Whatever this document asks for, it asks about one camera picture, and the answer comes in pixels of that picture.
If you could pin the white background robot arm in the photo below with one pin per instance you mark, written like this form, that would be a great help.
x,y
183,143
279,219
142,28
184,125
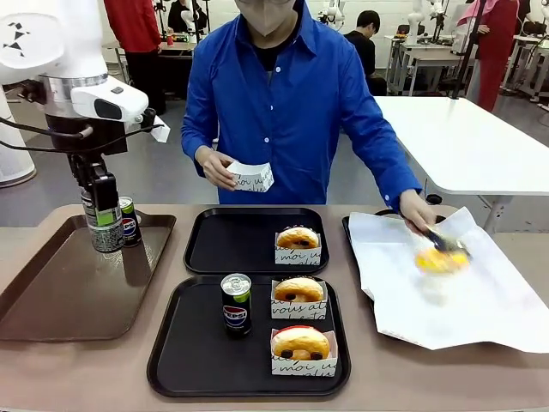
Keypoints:
x,y
332,13
414,21

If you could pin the standing person in red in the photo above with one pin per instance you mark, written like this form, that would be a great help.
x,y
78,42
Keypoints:
x,y
133,26

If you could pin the person in red, pink hijab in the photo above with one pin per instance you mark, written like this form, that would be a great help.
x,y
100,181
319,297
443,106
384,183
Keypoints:
x,y
497,43

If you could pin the white paper sheet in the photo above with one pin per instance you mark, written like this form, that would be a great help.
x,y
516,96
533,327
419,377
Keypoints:
x,y
493,300

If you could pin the person's right forearm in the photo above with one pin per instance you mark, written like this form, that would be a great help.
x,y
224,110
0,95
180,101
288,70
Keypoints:
x,y
195,141

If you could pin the brown plastic tray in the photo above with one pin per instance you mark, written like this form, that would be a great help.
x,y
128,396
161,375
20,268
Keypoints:
x,y
64,309

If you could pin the white folding table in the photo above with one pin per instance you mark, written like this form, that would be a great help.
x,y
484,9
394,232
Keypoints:
x,y
472,141

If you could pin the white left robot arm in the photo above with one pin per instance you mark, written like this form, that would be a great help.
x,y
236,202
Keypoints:
x,y
51,51

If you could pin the background person in black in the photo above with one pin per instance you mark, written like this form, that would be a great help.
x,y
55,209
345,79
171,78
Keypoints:
x,y
178,15

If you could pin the black metal pole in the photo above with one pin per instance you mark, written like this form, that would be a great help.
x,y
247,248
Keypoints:
x,y
469,51

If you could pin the white printed paper box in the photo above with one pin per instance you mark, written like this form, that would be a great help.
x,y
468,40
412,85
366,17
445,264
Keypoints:
x,y
253,178

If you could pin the person's left hand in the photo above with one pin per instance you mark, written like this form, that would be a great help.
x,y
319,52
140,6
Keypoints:
x,y
416,210

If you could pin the grey background desk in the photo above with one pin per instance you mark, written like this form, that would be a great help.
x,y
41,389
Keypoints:
x,y
536,47

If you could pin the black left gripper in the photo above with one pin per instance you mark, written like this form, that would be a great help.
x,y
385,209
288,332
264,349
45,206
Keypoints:
x,y
86,133

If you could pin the person's right hand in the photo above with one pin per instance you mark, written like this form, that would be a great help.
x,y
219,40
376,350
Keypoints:
x,y
214,169

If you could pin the seated person in black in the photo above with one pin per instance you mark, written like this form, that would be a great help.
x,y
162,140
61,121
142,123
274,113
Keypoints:
x,y
364,47

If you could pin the beige face mask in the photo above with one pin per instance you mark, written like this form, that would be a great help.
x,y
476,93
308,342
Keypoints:
x,y
268,19

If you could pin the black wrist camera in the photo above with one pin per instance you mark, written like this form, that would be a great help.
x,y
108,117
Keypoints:
x,y
148,116

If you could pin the white paper tag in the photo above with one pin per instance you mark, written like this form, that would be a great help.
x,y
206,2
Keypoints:
x,y
161,132

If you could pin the grey background table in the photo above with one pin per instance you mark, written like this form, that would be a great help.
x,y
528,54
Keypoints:
x,y
429,58

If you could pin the black Pepsi can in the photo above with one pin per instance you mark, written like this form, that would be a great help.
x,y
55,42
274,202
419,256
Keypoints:
x,y
236,309
107,238
130,227

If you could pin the yellow glazed sprinkle donut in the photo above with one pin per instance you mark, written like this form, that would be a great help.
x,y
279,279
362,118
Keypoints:
x,y
437,262

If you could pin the person's left forearm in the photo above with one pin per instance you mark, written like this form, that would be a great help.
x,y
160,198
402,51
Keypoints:
x,y
390,163

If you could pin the person in blue shirt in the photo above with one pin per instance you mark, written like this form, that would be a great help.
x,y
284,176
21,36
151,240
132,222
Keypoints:
x,y
291,129

